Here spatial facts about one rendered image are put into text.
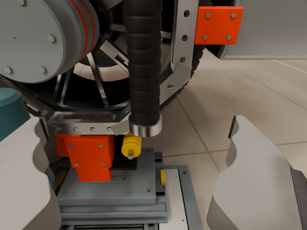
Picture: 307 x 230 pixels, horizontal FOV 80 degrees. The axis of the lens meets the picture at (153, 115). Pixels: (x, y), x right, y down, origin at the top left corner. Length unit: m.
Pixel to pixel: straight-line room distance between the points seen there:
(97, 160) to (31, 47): 0.37
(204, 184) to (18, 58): 1.05
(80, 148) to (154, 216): 0.45
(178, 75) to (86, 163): 0.37
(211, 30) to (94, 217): 0.78
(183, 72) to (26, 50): 0.29
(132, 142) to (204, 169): 0.77
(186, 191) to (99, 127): 0.64
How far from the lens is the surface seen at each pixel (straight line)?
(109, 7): 0.52
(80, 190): 0.88
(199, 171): 1.23
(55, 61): 0.30
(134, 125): 0.22
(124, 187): 0.84
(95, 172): 0.62
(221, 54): 0.61
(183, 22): 0.41
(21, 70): 0.33
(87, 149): 0.56
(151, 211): 0.87
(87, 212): 0.91
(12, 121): 0.44
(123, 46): 0.68
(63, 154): 0.61
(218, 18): 0.43
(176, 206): 0.97
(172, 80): 0.44
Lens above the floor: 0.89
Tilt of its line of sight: 31 degrees down
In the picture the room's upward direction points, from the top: straight up
